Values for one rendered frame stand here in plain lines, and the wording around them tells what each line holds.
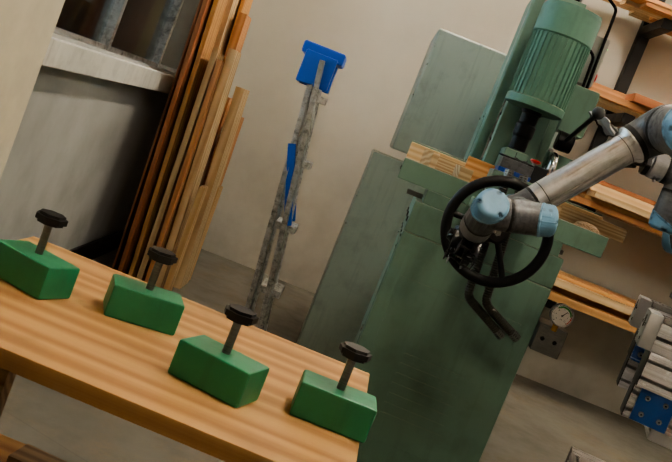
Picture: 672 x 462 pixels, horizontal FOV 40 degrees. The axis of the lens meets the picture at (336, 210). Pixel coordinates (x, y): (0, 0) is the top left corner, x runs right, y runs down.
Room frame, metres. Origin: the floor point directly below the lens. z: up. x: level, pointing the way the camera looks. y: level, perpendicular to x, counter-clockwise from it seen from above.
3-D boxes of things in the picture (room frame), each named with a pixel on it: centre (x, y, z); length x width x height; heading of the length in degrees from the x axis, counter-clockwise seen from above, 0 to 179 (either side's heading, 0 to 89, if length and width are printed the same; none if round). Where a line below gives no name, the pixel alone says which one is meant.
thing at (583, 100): (2.91, -0.59, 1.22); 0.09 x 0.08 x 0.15; 177
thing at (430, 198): (2.64, -0.42, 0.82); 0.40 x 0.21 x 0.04; 87
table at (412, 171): (2.59, -0.43, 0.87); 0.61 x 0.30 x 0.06; 87
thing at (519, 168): (2.50, -0.43, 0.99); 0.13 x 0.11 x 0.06; 87
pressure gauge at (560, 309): (2.47, -0.67, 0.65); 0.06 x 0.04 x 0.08; 87
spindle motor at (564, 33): (2.70, -0.42, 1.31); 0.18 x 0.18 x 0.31
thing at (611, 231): (2.69, -0.51, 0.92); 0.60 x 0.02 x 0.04; 87
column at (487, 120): (2.99, -0.44, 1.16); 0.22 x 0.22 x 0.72; 87
